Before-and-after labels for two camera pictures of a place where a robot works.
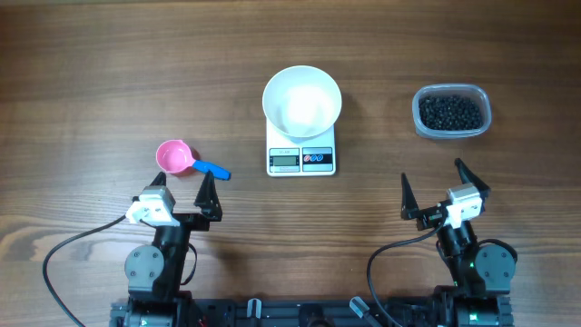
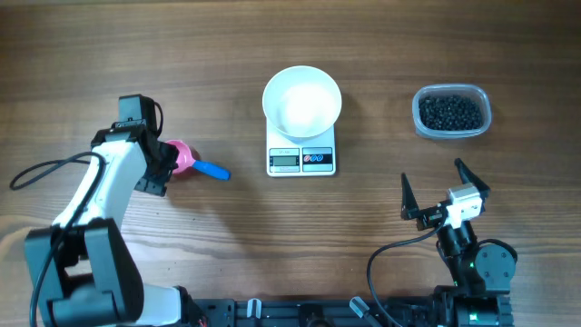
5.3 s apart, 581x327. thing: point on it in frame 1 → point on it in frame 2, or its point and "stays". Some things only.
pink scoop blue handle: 174,156 stays
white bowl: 301,102 stays
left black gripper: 209,209 → 170,154
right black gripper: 428,218 stays
